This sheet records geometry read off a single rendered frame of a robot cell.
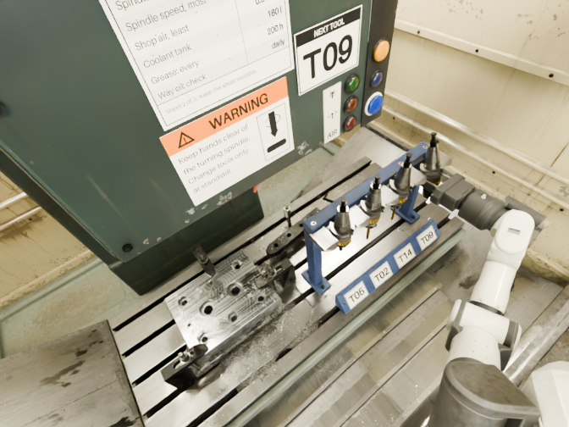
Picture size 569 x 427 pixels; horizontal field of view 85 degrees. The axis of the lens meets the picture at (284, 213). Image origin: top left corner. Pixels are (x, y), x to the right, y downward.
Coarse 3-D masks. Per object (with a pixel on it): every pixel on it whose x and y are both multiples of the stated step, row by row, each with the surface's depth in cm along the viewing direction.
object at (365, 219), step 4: (348, 208) 84; (352, 208) 84; (356, 208) 84; (360, 208) 83; (352, 212) 83; (356, 212) 83; (360, 212) 83; (364, 212) 83; (352, 216) 82; (356, 216) 82; (360, 216) 82; (364, 216) 82; (368, 216) 82; (356, 220) 81; (360, 220) 81; (364, 220) 81; (368, 220) 81; (356, 224) 80; (360, 224) 80; (364, 224) 80; (368, 224) 80
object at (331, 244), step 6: (324, 228) 81; (312, 234) 80; (318, 234) 80; (324, 234) 80; (330, 234) 79; (312, 240) 79; (318, 240) 79; (324, 240) 79; (330, 240) 78; (336, 240) 78; (318, 246) 78; (324, 246) 78; (330, 246) 77; (336, 246) 77
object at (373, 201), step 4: (372, 184) 78; (372, 188) 77; (376, 188) 77; (380, 188) 77; (368, 192) 79; (372, 192) 78; (376, 192) 78; (380, 192) 78; (368, 196) 80; (372, 196) 79; (376, 196) 78; (380, 196) 79; (368, 200) 80; (372, 200) 80; (376, 200) 79; (380, 200) 80; (368, 204) 81; (372, 204) 80; (376, 204) 80; (380, 204) 81; (372, 208) 81; (376, 208) 81
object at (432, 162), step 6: (438, 144) 84; (432, 150) 84; (438, 150) 84; (426, 156) 86; (432, 156) 85; (438, 156) 85; (426, 162) 87; (432, 162) 86; (438, 162) 86; (426, 168) 88; (432, 168) 87; (438, 168) 87
